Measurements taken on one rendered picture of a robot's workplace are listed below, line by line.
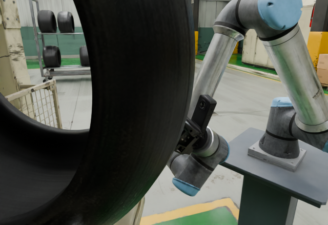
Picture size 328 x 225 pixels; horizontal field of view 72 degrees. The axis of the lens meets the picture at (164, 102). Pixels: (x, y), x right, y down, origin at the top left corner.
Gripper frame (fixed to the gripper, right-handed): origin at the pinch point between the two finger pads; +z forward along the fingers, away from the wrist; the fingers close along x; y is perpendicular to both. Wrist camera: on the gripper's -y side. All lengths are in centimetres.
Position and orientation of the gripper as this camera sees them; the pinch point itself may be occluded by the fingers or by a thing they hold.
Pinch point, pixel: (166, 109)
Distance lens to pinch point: 50.5
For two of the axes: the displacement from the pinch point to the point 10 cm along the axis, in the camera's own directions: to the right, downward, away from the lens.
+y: -6.6, 7.4, 1.1
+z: -5.5, -3.7, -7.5
